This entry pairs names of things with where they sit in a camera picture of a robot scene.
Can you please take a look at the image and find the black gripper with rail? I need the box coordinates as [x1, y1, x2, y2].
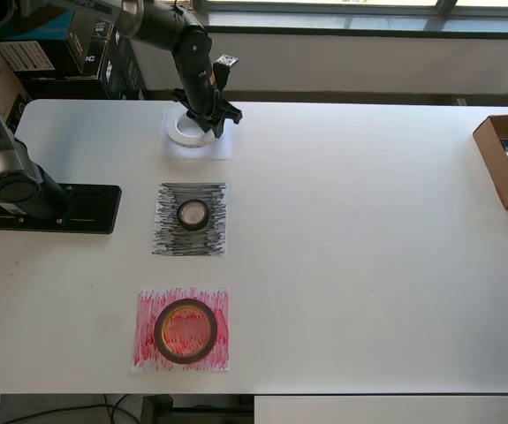
[171, 87, 243, 140]

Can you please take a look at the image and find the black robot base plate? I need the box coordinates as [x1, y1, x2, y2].
[0, 184, 122, 235]

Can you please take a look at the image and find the black tape roll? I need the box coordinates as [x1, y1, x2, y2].
[177, 199, 210, 232]

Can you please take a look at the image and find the red tape roll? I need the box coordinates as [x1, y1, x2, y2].
[153, 298, 219, 365]

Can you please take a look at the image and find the blank white paper sheet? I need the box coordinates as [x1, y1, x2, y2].
[155, 109, 233, 161]

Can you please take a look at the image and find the open brown cardboard tray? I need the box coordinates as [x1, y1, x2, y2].
[473, 113, 508, 211]

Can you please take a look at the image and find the red scribbled paper sheet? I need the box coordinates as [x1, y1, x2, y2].
[130, 285, 231, 374]

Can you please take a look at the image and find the grey window frame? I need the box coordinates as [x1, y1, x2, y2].
[191, 0, 508, 34]

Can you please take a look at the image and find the white cabinet panel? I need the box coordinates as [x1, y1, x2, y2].
[253, 395, 508, 424]

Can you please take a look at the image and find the black floor cable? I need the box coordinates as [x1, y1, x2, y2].
[102, 392, 142, 424]

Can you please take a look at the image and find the black scribbled paper sheet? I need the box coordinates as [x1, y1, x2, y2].
[150, 181, 228, 259]

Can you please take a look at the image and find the wide black carton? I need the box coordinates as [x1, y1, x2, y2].
[14, 42, 111, 101]

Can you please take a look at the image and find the slim black carton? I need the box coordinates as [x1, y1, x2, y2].
[96, 17, 125, 45]

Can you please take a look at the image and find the white tape roll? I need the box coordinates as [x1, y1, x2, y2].
[167, 108, 217, 149]

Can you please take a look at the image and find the wrist camera board on bracket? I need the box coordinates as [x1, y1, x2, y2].
[211, 53, 240, 92]

